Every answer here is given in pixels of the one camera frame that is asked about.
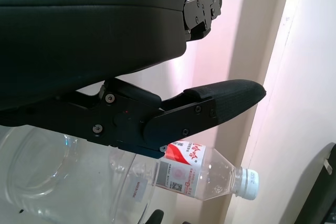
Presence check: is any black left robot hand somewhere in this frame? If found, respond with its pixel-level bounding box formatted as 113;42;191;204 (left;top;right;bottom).
0;0;267;161

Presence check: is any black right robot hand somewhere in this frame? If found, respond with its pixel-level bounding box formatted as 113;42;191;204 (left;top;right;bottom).
145;209;165;224

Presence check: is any clear plastic water bottle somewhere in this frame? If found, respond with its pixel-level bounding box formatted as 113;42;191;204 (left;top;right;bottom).
153;141;260;201

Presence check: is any clear glass cup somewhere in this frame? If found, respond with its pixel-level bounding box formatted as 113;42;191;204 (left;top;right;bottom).
0;125;158;224

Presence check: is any black rounded panel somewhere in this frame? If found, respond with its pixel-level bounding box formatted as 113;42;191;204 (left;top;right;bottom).
312;142;336;224

